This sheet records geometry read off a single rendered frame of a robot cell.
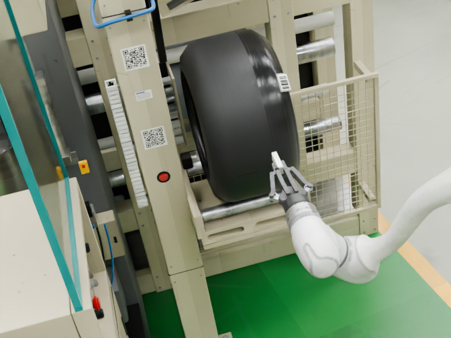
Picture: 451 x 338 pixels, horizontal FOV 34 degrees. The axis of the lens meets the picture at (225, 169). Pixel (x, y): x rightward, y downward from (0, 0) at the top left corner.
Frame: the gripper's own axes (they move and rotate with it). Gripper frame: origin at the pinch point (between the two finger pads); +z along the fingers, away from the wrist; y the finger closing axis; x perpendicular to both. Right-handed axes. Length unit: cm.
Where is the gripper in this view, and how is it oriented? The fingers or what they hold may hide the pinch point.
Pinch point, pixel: (277, 163)
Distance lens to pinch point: 216.1
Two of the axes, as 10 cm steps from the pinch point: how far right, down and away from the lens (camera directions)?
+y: -9.6, 2.4, -1.1
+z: -2.5, -6.6, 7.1
